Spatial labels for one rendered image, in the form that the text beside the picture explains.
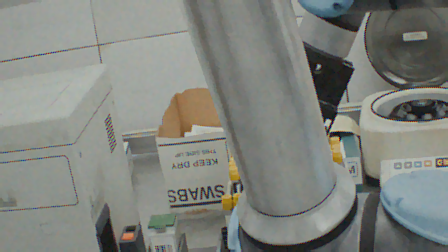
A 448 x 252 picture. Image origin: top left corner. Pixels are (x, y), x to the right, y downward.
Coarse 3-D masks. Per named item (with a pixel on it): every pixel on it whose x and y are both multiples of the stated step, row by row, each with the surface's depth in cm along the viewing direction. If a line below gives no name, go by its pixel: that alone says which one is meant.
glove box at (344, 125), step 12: (336, 120) 144; (348, 120) 146; (336, 132) 147; (348, 132) 144; (348, 144) 138; (360, 144) 143; (348, 156) 132; (348, 168) 132; (360, 168) 132; (360, 180) 133
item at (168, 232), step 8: (176, 216) 111; (176, 224) 110; (152, 232) 109; (160, 232) 109; (168, 232) 108; (176, 232) 109; (152, 240) 108; (160, 240) 108; (168, 240) 108; (176, 240) 109; (152, 248) 109; (160, 248) 109; (168, 248) 109; (176, 248) 109
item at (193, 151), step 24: (192, 96) 159; (168, 120) 147; (192, 120) 160; (216, 120) 160; (168, 144) 133; (192, 144) 132; (216, 144) 132; (168, 168) 134; (192, 168) 134; (216, 168) 134; (168, 192) 136; (192, 192) 135; (216, 192) 135
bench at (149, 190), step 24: (144, 144) 169; (144, 168) 161; (144, 192) 149; (360, 192) 134; (144, 216) 138; (192, 216) 135; (216, 216) 134; (144, 240) 128; (192, 240) 126; (216, 240) 125
